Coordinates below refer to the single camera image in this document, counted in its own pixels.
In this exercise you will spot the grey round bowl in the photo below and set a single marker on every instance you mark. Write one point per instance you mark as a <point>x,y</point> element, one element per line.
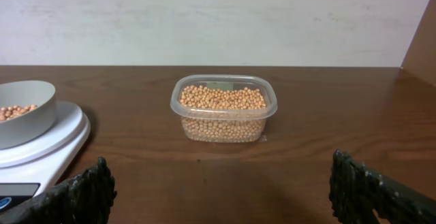
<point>33,123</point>

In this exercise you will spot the white digital kitchen scale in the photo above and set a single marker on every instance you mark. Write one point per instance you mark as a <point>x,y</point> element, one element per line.
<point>30,169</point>

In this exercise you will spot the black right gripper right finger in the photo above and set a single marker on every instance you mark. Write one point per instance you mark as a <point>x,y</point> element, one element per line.
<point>359,194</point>

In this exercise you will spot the soybeans in grey bowl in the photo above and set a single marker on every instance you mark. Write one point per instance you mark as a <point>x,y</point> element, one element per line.
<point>8,113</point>

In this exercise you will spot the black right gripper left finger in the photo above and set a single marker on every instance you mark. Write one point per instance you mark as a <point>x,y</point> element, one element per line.
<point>86,198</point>

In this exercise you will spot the clear container of soybeans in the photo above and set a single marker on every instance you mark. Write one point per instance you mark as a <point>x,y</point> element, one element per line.
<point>223,108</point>

